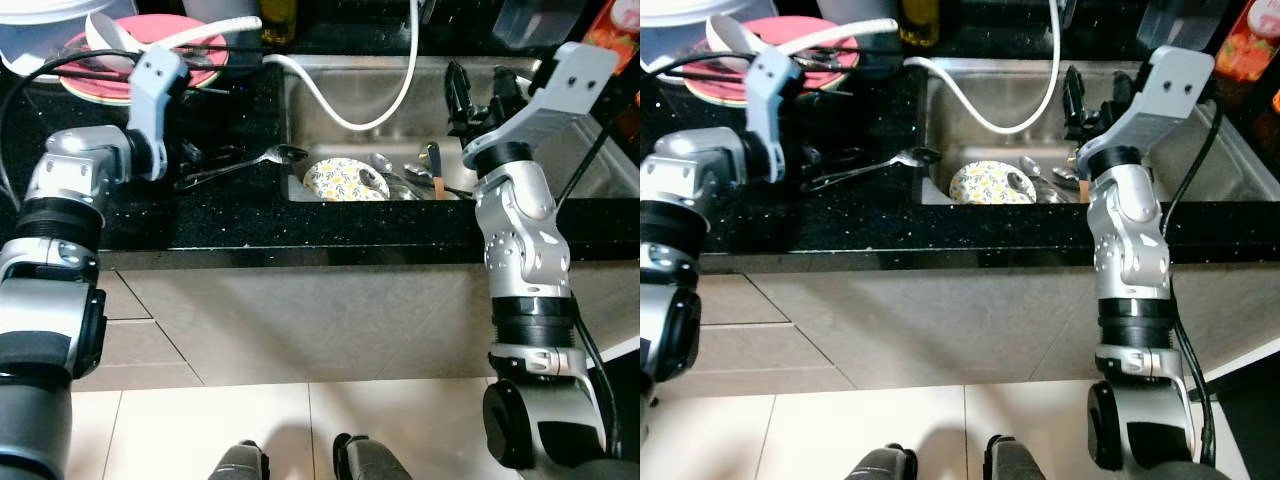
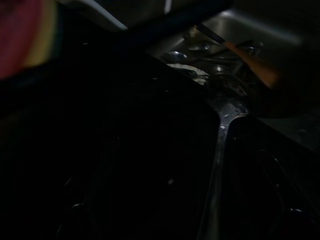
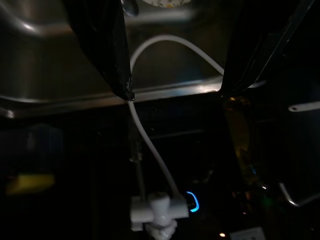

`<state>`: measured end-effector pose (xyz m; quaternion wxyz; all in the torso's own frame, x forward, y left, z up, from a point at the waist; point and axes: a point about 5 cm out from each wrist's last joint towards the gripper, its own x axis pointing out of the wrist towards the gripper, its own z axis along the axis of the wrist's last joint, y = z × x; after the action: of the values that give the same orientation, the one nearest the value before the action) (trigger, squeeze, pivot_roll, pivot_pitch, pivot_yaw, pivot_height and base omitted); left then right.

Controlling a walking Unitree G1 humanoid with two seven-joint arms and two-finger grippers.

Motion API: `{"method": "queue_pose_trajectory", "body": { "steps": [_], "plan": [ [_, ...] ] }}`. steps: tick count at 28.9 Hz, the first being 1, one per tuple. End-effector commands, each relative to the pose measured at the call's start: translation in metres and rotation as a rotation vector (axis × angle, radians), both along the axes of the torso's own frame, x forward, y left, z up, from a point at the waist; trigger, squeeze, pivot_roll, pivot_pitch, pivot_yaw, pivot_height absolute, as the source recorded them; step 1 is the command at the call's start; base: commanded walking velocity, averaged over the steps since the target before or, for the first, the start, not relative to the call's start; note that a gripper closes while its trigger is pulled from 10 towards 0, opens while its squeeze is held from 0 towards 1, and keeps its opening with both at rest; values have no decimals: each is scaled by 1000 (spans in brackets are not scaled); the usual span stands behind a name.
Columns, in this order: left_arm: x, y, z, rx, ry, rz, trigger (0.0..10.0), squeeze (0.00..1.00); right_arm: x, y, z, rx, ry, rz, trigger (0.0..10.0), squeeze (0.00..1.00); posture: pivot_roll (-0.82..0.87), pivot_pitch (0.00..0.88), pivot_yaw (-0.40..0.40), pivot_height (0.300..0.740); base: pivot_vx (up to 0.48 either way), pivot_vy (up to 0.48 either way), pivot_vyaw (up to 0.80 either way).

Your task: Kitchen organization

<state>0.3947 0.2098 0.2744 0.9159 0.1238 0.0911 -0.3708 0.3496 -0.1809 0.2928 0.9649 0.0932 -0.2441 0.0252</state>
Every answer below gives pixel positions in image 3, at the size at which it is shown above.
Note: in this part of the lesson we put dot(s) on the white plastic faucet valve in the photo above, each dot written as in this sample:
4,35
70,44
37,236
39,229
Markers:
160,207

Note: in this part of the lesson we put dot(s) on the yellow sponge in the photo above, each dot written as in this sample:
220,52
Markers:
30,183

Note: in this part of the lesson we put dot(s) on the black appliance with blue light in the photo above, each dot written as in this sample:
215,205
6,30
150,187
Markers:
196,202

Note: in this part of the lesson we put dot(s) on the stainless steel sink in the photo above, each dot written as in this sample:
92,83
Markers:
50,62

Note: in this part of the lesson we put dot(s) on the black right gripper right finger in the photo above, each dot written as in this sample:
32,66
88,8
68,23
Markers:
250,50

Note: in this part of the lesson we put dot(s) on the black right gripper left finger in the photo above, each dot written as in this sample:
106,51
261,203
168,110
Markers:
110,50

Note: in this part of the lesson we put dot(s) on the white wall socket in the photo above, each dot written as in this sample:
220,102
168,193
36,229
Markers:
247,234

